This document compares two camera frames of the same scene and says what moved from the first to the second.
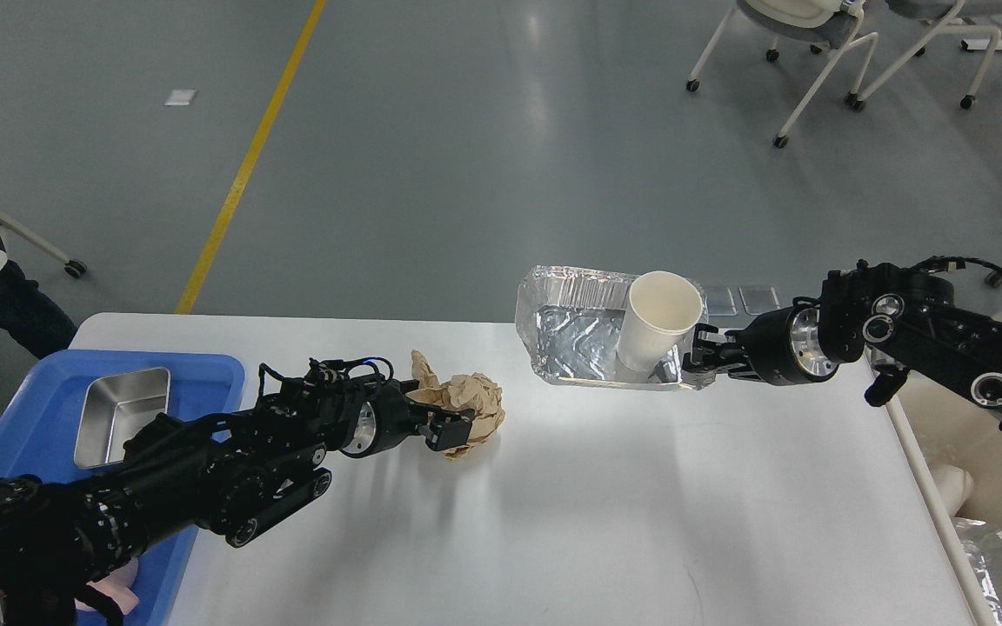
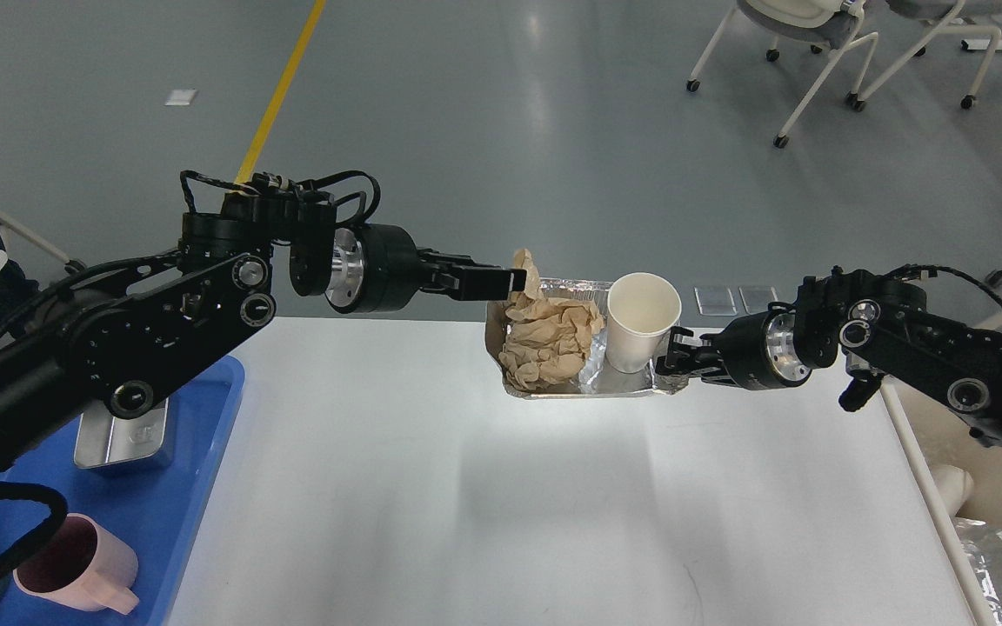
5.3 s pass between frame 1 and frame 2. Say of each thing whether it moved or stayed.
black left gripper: moved
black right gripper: stayed
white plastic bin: stayed
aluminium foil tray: moved
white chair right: stayed
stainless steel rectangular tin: stayed
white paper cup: moved
